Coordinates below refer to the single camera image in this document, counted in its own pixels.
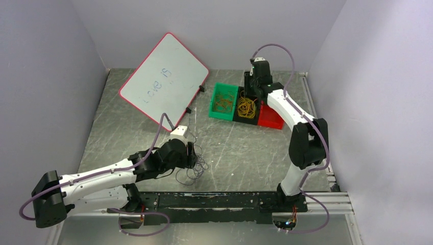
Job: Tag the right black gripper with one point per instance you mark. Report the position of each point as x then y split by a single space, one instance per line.
248 76

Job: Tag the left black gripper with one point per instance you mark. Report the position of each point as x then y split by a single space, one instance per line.
191 157

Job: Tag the red plastic bin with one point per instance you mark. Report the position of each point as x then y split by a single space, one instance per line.
269 118

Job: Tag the green plastic bin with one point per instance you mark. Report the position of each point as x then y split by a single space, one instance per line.
222 102

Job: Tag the black plastic bin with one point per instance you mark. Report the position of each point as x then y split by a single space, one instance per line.
247 108

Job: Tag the pink framed whiteboard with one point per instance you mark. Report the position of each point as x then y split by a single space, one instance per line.
166 81

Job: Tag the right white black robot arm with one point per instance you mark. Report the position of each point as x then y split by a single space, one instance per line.
309 135

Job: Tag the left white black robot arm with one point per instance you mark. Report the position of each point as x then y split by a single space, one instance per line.
56 197

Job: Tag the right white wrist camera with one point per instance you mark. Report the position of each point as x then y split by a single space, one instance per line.
257 59

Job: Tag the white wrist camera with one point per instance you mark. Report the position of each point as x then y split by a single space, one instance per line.
180 133
257 59

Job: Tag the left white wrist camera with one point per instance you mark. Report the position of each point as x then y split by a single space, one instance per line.
180 133

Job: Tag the black aluminium base frame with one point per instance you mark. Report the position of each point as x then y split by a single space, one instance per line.
261 207

